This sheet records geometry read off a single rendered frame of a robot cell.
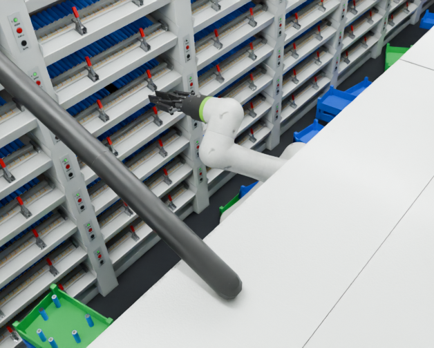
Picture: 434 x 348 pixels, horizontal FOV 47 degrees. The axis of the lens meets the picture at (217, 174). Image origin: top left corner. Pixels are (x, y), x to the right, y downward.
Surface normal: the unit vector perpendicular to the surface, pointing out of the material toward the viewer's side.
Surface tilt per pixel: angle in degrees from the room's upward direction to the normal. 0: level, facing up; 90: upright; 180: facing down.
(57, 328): 0
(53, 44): 19
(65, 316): 0
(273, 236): 0
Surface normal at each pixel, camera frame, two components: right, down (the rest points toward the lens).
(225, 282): -0.07, -0.22
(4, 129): 0.19, -0.55
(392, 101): -0.05, -0.73
